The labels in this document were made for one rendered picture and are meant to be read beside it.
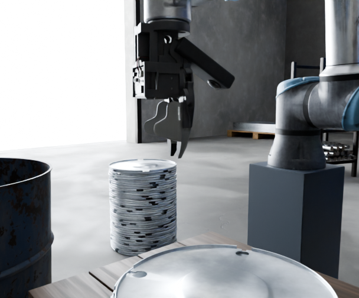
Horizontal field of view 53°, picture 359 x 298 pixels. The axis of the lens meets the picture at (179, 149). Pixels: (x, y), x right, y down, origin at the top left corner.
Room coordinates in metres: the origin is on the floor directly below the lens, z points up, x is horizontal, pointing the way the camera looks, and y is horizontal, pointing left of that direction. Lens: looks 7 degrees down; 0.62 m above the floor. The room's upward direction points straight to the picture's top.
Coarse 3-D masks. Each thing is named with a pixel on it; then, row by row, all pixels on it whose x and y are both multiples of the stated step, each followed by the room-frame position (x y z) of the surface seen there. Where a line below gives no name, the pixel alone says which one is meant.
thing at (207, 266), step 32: (160, 256) 0.57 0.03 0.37; (192, 256) 0.57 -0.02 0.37; (224, 256) 0.57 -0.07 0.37; (256, 256) 0.57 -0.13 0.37; (128, 288) 0.46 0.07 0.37; (160, 288) 0.46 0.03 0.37; (192, 288) 0.45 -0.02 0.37; (224, 288) 0.45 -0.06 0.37; (256, 288) 0.45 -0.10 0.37; (288, 288) 0.46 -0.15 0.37; (320, 288) 0.46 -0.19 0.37
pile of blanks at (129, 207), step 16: (112, 176) 1.46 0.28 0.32; (128, 176) 1.39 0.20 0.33; (144, 176) 1.42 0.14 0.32; (160, 176) 1.41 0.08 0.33; (176, 176) 1.52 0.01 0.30; (112, 192) 1.45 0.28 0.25; (128, 192) 1.39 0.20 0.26; (144, 192) 1.39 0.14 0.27; (160, 192) 1.44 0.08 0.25; (176, 192) 1.52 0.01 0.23; (112, 208) 1.45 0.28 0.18; (128, 208) 1.40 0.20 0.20; (144, 208) 1.42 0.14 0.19; (160, 208) 1.41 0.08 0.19; (176, 208) 1.51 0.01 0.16; (112, 224) 1.46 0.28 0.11; (128, 224) 1.40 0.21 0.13; (144, 224) 1.39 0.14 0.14; (160, 224) 1.41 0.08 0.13; (176, 224) 1.50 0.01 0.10; (112, 240) 1.46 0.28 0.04; (128, 240) 1.40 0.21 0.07; (144, 240) 1.40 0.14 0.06; (160, 240) 1.43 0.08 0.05; (176, 240) 1.51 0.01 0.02
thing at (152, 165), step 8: (120, 160) 1.62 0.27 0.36; (128, 160) 1.65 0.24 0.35; (136, 160) 1.66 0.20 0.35; (144, 160) 1.66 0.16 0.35; (152, 160) 1.66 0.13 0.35; (160, 160) 1.66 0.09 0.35; (168, 160) 1.63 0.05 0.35; (112, 168) 1.44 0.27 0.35; (120, 168) 1.46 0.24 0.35; (128, 168) 1.46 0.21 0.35; (136, 168) 1.46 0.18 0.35; (144, 168) 1.46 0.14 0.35; (152, 168) 1.46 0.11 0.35; (160, 168) 1.46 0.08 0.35; (168, 168) 1.44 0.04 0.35
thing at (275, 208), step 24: (264, 168) 0.95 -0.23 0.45; (336, 168) 0.93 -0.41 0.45; (264, 192) 0.94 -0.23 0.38; (288, 192) 0.88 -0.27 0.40; (312, 192) 0.87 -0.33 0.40; (336, 192) 0.93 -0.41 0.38; (264, 216) 0.94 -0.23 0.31; (288, 216) 0.88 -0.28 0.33; (312, 216) 0.87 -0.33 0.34; (336, 216) 0.93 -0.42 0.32; (264, 240) 0.94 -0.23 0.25; (288, 240) 0.88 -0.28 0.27; (312, 240) 0.87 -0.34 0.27; (336, 240) 0.94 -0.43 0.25; (312, 264) 0.88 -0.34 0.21; (336, 264) 0.94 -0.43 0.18
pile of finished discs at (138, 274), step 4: (240, 252) 0.59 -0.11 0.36; (244, 252) 0.59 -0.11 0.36; (244, 256) 0.58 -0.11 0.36; (132, 268) 0.53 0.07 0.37; (128, 272) 0.52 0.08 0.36; (140, 272) 0.53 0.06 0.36; (136, 276) 0.51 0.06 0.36; (140, 276) 0.51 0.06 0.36; (144, 276) 0.51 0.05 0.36; (116, 284) 0.48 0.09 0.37; (112, 296) 0.46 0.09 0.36
